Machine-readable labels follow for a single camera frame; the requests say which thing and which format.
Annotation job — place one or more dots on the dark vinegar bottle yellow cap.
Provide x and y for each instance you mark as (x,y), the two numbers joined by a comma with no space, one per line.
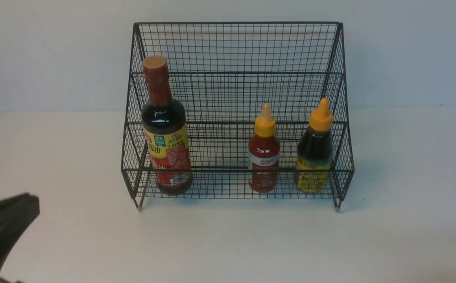
(314,150)

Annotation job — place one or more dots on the tall soy sauce bottle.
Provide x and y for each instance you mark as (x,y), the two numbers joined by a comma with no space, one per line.
(166,131)

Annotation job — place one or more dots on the black wire mesh shelf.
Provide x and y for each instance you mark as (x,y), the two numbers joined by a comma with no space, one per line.
(222,73)

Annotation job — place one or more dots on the small red sauce bottle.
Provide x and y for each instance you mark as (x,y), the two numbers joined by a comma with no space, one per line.
(264,152)

